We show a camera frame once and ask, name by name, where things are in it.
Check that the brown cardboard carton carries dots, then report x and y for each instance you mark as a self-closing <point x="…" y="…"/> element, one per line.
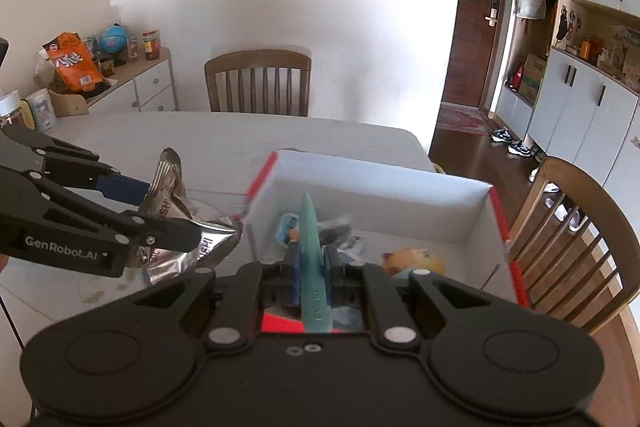
<point x="533" y="79"/>

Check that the white printed mug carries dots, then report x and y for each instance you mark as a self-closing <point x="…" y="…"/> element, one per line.
<point x="41" y="109"/>

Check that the dark brown door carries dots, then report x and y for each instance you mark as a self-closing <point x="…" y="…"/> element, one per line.
<point x="475" y="57"/>

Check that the hanging tote bag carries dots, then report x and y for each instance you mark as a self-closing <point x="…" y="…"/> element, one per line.
<point x="530" y="4"/>

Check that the small wooden chair back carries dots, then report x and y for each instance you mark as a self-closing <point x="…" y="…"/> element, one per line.
<point x="70" y="104"/>

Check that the dark sneaker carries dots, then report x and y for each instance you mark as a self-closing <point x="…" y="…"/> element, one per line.
<point x="520" y="148"/>
<point x="501" y="135"/>

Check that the black figure wall sticker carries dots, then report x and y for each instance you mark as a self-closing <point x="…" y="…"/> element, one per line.
<point x="562" y="24"/>

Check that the white sideboard cabinet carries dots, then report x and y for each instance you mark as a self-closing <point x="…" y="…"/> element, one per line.
<point x="150" y="92"/>

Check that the white wall cabinet unit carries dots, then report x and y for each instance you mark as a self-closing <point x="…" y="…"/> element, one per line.
<point x="575" y="117"/>

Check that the small glass jar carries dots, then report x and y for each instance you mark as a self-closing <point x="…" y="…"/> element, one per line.
<point x="133" y="48"/>

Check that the orange bottle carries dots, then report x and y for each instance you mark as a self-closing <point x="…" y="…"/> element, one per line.
<point x="585" y="48"/>

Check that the red cardboard box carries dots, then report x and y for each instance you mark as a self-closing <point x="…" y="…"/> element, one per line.
<point x="375" y="197"/>

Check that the white desktop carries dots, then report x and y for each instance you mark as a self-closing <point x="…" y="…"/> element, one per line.
<point x="225" y="142"/>

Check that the wooden slat back chair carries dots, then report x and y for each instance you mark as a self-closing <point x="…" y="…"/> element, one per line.
<point x="565" y="172"/>
<point x="257" y="62"/>

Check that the patterned door rug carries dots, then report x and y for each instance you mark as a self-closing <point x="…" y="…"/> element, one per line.
<point x="462" y="119"/>

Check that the glass bottle with white cap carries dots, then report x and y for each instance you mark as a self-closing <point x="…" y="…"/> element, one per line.
<point x="12" y="109"/>

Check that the blue desk globe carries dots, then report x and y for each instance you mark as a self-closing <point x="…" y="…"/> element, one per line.
<point x="111" y="39"/>

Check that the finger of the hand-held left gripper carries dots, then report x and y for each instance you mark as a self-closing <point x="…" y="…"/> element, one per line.
<point x="165" y="234"/>
<point x="125" y="189"/>

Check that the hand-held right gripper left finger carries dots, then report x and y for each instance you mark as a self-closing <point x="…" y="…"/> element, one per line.
<point x="297" y="277"/>

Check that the blue plastic packet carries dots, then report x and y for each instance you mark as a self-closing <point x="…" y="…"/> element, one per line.
<point x="289" y="227"/>

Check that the jar with red label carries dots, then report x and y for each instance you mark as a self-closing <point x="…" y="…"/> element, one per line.
<point x="151" y="47"/>

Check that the teal plastic scraper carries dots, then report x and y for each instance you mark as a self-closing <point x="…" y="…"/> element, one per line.
<point x="312" y="232"/>

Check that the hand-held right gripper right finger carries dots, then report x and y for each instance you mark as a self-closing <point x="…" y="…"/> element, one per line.
<point x="330" y="279"/>

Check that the yellow plush toy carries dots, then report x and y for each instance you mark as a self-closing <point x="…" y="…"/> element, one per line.
<point x="415" y="262"/>

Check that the silver foil snack wrapper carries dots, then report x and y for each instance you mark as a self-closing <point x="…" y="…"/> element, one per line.
<point x="170" y="187"/>

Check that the red bag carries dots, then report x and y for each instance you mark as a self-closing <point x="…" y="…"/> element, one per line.
<point x="516" y="77"/>

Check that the orange snack bag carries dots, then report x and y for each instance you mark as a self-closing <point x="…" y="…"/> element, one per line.
<point x="72" y="62"/>

